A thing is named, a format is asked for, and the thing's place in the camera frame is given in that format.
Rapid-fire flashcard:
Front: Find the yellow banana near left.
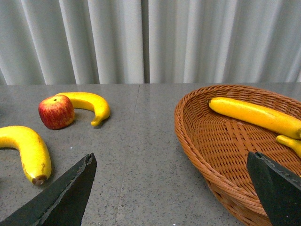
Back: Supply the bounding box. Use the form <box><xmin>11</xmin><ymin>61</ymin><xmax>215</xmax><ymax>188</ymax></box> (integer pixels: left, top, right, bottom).
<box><xmin>0</xmin><ymin>126</ymin><xmax>52</xmax><ymax>186</ymax></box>

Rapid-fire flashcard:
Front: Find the small yellow banana in basket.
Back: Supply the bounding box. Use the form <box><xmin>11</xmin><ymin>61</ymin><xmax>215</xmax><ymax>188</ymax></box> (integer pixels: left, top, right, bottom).
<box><xmin>276</xmin><ymin>135</ymin><xmax>301</xmax><ymax>157</ymax></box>

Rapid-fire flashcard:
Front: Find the curved yellow banana behind apple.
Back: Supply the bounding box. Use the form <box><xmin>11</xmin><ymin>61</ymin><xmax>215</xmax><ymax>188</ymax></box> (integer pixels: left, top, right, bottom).
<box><xmin>57</xmin><ymin>92</ymin><xmax>111</xmax><ymax>127</ymax></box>

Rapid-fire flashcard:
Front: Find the brown wicker basket right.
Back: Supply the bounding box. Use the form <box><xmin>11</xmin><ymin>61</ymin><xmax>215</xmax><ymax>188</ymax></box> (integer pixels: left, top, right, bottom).
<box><xmin>174</xmin><ymin>85</ymin><xmax>301</xmax><ymax>226</ymax></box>

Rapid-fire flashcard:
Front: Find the white pleated curtain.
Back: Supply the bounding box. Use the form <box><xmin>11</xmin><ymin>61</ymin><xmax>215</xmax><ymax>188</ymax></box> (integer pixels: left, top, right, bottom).
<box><xmin>0</xmin><ymin>0</ymin><xmax>301</xmax><ymax>85</ymax></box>

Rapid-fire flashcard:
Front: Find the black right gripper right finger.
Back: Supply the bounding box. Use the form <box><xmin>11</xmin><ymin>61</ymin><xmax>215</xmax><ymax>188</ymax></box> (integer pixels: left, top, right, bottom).
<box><xmin>247</xmin><ymin>152</ymin><xmax>301</xmax><ymax>226</ymax></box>

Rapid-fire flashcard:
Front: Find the long yellow banana in basket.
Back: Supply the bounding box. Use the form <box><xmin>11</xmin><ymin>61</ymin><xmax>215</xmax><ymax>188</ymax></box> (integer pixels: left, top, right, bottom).
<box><xmin>209</xmin><ymin>97</ymin><xmax>301</xmax><ymax>139</ymax></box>

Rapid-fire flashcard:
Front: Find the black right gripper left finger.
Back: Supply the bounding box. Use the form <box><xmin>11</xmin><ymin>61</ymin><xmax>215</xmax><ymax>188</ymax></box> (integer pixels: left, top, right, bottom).
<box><xmin>0</xmin><ymin>153</ymin><xmax>97</xmax><ymax>226</ymax></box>

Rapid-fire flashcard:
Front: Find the red yellow apple on table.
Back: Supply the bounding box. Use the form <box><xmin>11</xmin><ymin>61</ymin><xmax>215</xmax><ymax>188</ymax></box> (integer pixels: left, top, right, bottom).
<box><xmin>38</xmin><ymin>95</ymin><xmax>75</xmax><ymax>130</ymax></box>

